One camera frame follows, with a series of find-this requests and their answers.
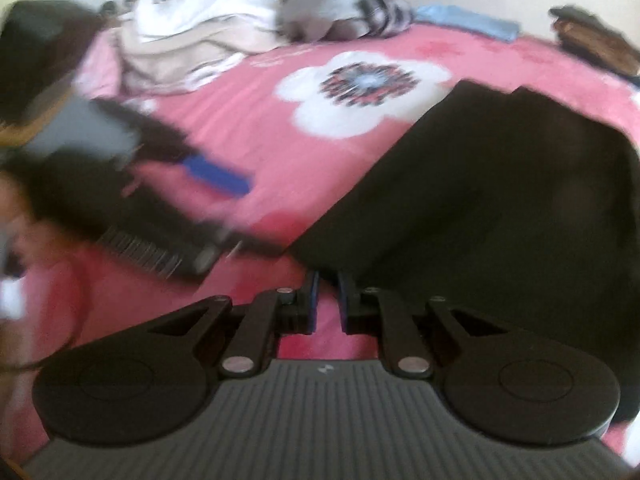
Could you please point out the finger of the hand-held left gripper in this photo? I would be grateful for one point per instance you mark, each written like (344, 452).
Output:
(250, 242)
(220, 177)

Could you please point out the stack of folded dark clothes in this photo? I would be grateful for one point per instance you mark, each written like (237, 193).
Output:
(600, 42)

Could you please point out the grey sweater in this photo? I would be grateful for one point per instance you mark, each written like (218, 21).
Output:
(320, 5)

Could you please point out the houndstooth trimmed white garment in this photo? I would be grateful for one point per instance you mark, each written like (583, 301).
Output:
(210, 72)

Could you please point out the pink floral blanket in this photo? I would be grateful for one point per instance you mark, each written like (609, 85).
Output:
(250, 125)

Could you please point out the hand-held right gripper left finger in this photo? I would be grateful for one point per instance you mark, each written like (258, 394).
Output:
(312, 302)

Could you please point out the beige garment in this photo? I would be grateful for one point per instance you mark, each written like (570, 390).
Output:
(165, 60)

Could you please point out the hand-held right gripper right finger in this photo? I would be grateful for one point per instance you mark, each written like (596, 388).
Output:
(343, 305)

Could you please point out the folded light blue cloth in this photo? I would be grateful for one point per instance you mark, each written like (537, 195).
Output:
(475, 20)

